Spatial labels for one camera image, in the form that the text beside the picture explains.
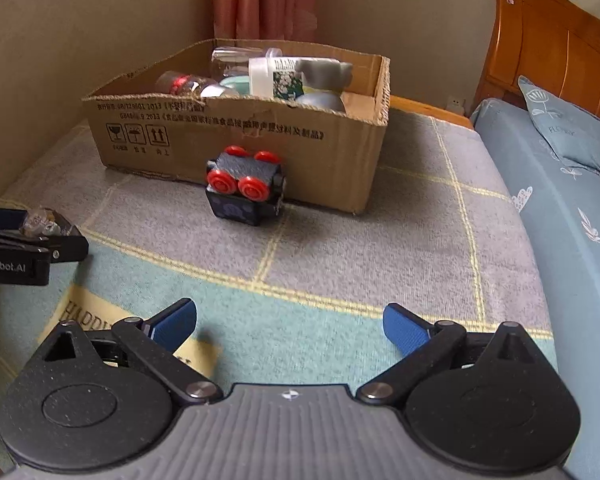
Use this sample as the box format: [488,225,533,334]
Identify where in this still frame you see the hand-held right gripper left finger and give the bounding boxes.
[39,298,224,406]

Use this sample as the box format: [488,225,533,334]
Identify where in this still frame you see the wooden bed headboard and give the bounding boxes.
[472,0,600,133]

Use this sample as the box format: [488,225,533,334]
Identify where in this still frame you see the pale blue bowl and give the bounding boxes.
[295,91,348,113]

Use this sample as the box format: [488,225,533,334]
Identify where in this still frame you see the dark toy car red wheels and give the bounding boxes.
[206,146,287,227]

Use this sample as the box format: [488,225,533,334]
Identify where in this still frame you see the grey plastic toy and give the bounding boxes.
[297,57,355,93]

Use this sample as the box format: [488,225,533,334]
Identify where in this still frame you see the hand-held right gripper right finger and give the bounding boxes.
[356,303,548,405]

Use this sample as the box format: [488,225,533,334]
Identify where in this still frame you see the blue flower print pillow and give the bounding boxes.
[517,75,600,181]

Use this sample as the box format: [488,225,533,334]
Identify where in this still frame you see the grey plaid blanket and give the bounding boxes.
[0,105,561,480]

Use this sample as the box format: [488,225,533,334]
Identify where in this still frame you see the blue printed bedsheet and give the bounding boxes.
[470,97,600,480]

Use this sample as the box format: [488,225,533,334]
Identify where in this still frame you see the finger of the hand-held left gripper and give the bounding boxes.
[0,227,90,262]
[0,205,28,231]

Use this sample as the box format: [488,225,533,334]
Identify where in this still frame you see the white packet with green label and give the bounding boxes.
[247,56,306,102]

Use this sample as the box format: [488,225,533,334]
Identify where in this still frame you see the teal round object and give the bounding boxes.
[219,75,253,97]

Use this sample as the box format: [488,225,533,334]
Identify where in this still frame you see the pink gold patterned curtain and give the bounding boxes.
[211,0,321,43]

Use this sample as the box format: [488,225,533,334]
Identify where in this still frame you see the small clear shiny object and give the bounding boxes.
[19,206,83,240]

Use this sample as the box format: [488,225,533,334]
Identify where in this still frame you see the cardboard box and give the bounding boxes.
[81,38,392,215]

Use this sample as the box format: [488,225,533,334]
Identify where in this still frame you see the clear plastic jar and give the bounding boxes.
[211,46,281,81]

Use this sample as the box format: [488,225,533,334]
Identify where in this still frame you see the clear plastic container red label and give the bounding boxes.
[155,71,231,100]

